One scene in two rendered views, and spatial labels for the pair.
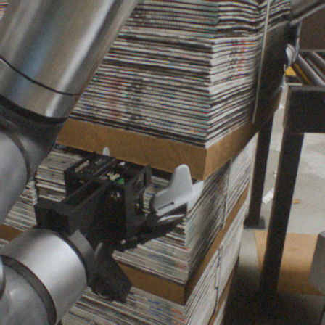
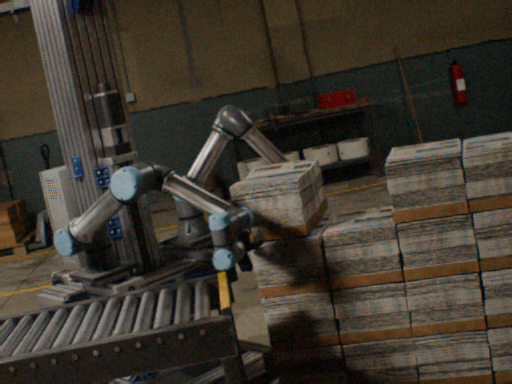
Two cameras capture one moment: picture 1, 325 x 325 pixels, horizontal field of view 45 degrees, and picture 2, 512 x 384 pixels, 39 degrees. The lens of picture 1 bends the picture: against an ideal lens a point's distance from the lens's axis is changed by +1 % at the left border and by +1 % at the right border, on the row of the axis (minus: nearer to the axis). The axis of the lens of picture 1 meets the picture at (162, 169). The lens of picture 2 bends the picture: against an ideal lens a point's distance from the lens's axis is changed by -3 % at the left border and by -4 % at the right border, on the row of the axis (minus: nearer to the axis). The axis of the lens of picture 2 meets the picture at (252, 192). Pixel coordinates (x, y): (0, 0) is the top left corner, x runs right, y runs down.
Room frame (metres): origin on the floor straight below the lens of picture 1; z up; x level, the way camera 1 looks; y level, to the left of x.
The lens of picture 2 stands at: (3.67, -0.59, 1.48)
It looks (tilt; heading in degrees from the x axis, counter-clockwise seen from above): 9 degrees down; 171
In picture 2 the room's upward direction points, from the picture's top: 11 degrees counter-clockwise
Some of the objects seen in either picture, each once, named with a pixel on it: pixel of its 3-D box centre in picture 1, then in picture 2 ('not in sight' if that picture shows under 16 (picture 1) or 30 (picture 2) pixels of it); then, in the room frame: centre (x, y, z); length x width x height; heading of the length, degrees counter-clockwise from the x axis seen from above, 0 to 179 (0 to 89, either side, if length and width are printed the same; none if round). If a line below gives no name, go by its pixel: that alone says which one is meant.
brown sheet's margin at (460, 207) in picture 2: not in sight; (431, 201); (0.94, 0.52, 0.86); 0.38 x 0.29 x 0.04; 154
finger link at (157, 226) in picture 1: (151, 219); not in sight; (0.35, 0.01, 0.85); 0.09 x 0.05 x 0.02; 127
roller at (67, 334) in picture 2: not in sight; (69, 331); (1.22, -0.91, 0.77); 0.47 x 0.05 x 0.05; 173
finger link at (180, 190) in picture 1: (180, 186); not in sight; (0.39, -0.02, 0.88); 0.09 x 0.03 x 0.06; 127
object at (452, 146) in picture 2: not in sight; (424, 150); (0.94, 0.53, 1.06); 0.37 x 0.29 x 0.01; 154
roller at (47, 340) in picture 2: not in sight; (51, 334); (1.22, -0.98, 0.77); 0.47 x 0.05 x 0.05; 173
